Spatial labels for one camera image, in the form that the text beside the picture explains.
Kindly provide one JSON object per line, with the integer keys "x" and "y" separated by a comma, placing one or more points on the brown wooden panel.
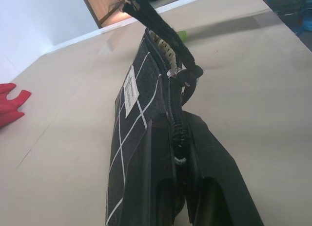
{"x": 107, "y": 4}

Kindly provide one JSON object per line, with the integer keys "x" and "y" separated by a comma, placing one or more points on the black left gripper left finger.
{"x": 156, "y": 162}

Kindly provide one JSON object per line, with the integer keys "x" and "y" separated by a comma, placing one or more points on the green highlighter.
{"x": 182, "y": 35}

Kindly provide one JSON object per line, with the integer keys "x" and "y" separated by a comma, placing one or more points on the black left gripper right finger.
{"x": 214, "y": 167}

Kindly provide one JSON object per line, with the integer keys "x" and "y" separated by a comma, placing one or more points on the blue plastic-wrapped items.
{"x": 292, "y": 14}

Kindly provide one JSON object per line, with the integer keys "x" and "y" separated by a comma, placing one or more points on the black white-grid zipper pouch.
{"x": 143, "y": 89}

